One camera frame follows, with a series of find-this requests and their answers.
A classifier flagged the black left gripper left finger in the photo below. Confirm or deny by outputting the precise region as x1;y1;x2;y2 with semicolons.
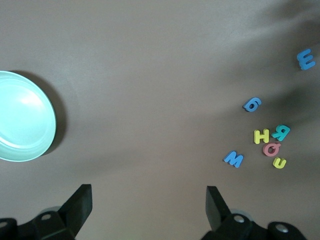
0;184;92;240

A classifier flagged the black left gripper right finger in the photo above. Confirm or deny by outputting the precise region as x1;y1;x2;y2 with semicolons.
205;185;305;240

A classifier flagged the blue foam capital M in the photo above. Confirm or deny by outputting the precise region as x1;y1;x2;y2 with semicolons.
222;149;244;168

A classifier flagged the yellow foam letter u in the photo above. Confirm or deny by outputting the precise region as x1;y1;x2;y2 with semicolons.
272;156;287;170

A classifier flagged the pink foam letter Q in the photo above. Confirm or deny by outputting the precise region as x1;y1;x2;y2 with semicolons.
262;141;282;158

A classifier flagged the yellow foam letter H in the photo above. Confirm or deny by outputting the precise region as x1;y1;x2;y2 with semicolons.
253;128;271;145

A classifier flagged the blue foam letter g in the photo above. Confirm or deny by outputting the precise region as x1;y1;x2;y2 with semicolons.
242;96;263;113

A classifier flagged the blue foam lowercase m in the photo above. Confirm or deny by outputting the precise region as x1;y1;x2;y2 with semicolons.
296;48;316;71

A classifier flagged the teal foam letter R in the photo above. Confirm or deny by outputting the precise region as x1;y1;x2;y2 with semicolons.
270;124;292;142

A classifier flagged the green plate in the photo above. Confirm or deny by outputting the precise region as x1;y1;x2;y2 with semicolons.
0;70;57;163

